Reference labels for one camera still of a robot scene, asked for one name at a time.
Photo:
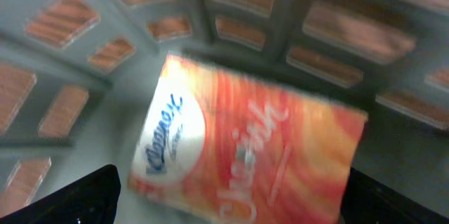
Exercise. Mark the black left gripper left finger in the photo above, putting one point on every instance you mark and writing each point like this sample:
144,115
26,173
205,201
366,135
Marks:
92,199

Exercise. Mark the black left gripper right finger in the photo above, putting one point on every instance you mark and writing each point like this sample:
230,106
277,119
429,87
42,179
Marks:
368,201

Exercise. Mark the orange Kleenex tissue pack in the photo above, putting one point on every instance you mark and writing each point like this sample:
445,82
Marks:
233,149

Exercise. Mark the dark grey plastic basket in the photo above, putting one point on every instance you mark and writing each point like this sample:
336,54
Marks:
78,78

